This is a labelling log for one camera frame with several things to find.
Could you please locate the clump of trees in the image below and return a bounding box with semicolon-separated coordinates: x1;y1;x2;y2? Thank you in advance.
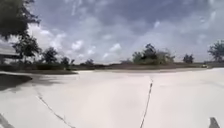
131;43;176;65

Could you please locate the pale concrete path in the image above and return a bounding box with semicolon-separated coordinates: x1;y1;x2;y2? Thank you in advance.
0;67;224;128

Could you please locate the row of trees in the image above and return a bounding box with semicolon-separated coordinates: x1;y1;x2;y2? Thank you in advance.
11;34;96;68

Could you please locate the robot's own part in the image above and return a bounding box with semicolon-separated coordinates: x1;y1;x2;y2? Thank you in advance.
208;116;221;128

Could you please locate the grass field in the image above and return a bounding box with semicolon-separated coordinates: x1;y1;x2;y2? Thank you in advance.
0;61;224;75

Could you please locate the leafy tree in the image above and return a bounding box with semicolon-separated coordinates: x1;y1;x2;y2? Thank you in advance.
0;0;41;41

